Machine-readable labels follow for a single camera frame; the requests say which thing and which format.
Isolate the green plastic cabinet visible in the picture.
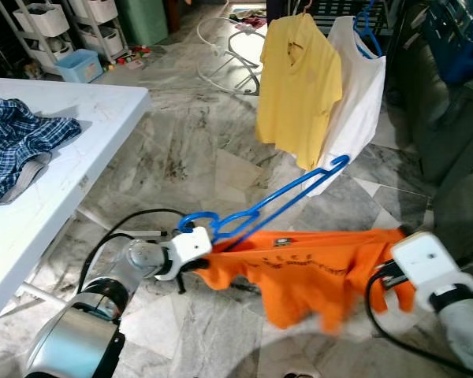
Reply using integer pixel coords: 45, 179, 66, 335
114, 0, 170, 46

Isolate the white plastic folding table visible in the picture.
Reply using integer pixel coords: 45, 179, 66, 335
0, 76, 162, 335

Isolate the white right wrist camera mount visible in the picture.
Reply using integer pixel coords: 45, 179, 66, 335
390, 231, 460, 291

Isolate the pink plastic clothes hanger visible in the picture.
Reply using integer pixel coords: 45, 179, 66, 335
294, 0, 316, 18

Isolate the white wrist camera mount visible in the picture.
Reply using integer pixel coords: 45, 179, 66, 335
156, 227, 214, 282
390, 231, 460, 291

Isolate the yellow t-shirt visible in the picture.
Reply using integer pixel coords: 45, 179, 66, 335
256, 12, 344, 172

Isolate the grey-green leather sofa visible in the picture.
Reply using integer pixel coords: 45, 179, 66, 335
382, 0, 473, 261

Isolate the white t-shirt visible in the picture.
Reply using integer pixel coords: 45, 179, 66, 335
307, 16, 387, 198

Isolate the teal blue plastic case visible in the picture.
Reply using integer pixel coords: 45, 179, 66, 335
422, 0, 473, 86

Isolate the light blue plastic basin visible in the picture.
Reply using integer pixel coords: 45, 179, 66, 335
54, 49, 105, 84

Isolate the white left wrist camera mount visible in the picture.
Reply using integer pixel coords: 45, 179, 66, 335
156, 227, 214, 282

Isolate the blue plastic clothes hanger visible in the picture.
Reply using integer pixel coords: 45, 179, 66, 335
352, 0, 385, 60
177, 154, 352, 246

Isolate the blue plaid shirt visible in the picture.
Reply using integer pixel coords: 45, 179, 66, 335
0, 87, 84, 208

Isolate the orange t-shirt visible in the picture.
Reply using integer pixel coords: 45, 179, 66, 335
196, 228, 417, 332

